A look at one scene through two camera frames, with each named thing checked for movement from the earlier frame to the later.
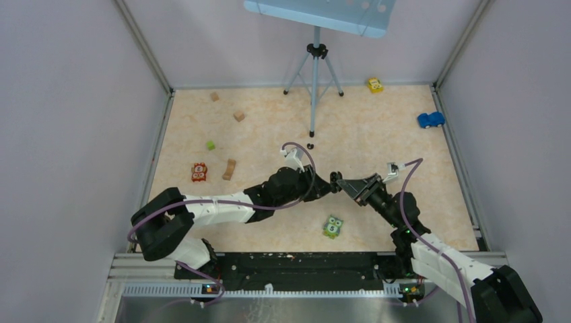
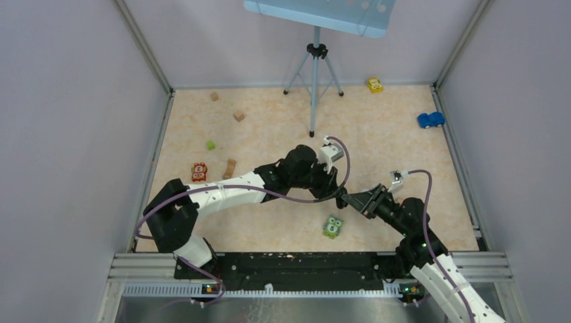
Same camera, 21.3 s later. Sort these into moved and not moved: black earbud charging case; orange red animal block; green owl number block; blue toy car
Moved: black earbud charging case
Not moved: green owl number block; blue toy car; orange red animal block
